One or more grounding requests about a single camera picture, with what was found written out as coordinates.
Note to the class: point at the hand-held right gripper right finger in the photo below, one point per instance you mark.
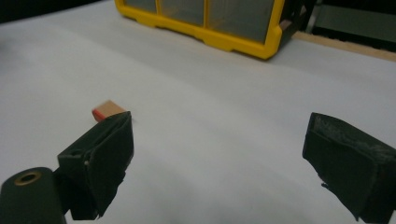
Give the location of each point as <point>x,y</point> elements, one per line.
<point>348,161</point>

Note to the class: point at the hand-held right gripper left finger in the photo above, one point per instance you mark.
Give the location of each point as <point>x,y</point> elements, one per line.
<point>102,152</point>

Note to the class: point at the small red-edged wooden block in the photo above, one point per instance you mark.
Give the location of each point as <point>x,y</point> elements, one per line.
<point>107,110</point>

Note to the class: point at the yellow compartment organizer box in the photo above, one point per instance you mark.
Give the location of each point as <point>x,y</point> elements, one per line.
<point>218,21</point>

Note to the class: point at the dark metal stand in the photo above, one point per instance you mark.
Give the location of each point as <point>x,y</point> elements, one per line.
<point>351,18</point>

